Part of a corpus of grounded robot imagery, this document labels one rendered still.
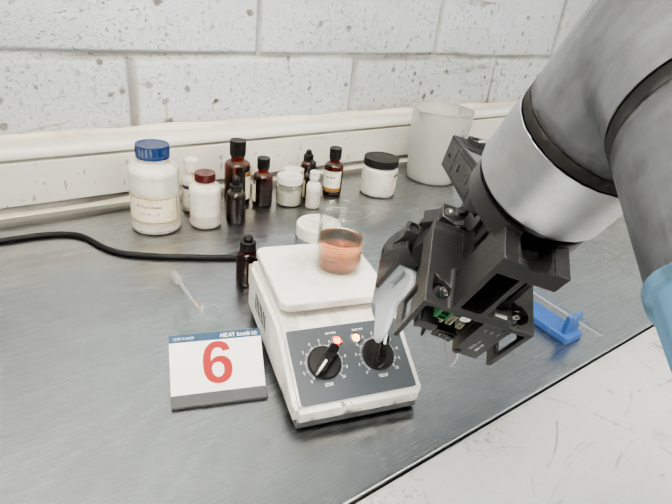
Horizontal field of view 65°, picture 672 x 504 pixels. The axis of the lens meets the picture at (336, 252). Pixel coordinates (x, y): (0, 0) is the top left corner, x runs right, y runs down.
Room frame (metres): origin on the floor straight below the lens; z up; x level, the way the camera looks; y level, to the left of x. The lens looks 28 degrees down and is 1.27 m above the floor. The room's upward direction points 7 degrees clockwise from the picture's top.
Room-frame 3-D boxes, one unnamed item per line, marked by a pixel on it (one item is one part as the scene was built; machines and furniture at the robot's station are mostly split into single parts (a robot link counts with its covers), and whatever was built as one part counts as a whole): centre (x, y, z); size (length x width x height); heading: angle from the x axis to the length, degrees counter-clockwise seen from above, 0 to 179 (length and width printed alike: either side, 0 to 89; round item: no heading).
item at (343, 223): (0.50, -0.01, 1.02); 0.06 x 0.05 x 0.08; 106
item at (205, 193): (0.74, 0.21, 0.94); 0.05 x 0.05 x 0.09
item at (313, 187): (0.85, 0.05, 0.93); 0.03 x 0.03 x 0.07
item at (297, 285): (0.49, 0.01, 0.98); 0.12 x 0.12 x 0.01; 23
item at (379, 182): (0.96, -0.07, 0.94); 0.07 x 0.07 x 0.07
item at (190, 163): (0.78, 0.25, 0.94); 0.03 x 0.03 x 0.09
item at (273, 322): (0.47, 0.00, 0.94); 0.22 x 0.13 x 0.08; 23
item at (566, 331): (0.58, -0.28, 0.92); 0.10 x 0.03 x 0.04; 35
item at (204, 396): (0.39, 0.10, 0.92); 0.09 x 0.06 x 0.04; 110
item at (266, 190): (0.84, 0.14, 0.94); 0.03 x 0.03 x 0.08
